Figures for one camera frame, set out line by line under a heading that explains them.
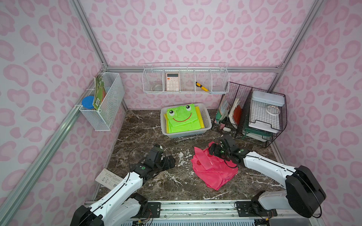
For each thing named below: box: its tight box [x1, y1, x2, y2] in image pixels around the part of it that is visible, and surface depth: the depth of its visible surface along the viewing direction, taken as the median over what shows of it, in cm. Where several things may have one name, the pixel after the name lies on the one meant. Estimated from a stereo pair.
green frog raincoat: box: [166, 103, 201, 134], surface depth 101 cm
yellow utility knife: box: [195, 81, 210, 92], surface depth 99 cm
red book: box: [228, 97, 242, 130], surface depth 105 cm
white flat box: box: [248, 99, 281, 134], surface depth 90 cm
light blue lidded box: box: [251, 90, 286, 107], surface depth 97 cm
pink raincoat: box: [190, 141, 239, 191], surface depth 86 cm
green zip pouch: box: [241, 127, 273, 140], surface depth 94 cm
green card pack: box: [92, 75, 107, 111], surface depth 70 cm
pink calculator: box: [165, 72, 180, 92], surface depth 95 cm
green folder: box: [214, 94, 230, 122], surface depth 112 cm
